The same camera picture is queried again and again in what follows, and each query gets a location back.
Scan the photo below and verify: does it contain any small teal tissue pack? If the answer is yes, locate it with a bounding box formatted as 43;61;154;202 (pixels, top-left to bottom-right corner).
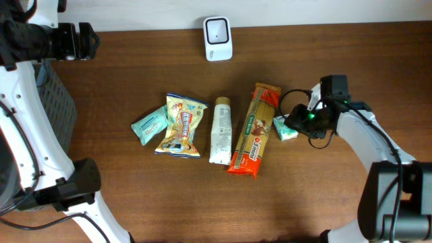
273;115;298;141

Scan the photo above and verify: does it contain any orange spaghetti pack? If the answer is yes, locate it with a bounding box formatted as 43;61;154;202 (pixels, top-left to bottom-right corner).
227;82;281;177

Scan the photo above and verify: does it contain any white tube with tan cap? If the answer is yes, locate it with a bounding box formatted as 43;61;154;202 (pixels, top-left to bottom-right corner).
209;97;232;165

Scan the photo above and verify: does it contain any teal wipes pack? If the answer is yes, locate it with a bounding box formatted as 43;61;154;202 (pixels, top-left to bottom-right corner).
131;105;168;146

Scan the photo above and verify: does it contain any yellow snack bag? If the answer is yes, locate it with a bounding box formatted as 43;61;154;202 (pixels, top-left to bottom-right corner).
155;92;209;159

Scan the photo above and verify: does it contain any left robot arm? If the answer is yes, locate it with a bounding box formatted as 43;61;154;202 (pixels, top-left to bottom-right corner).
1;1;133;242

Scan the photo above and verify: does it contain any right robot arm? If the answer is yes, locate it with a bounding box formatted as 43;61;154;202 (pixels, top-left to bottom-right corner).
285;97;431;243

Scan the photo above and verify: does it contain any white barcode scanner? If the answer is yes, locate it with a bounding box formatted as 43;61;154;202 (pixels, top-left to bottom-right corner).
202;16;233;61

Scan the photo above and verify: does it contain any grey plastic basket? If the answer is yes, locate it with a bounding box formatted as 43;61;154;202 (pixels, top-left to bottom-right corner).
33;61;77;153

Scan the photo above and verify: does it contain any right black cable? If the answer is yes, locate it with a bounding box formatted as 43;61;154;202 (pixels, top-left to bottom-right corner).
278;88;404;243

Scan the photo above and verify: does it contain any black cable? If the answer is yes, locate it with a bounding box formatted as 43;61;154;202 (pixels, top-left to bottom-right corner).
278;88;404;243
0;101;112;243

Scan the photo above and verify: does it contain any left black cable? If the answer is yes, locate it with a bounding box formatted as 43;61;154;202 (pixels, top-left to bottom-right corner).
0;101;112;243

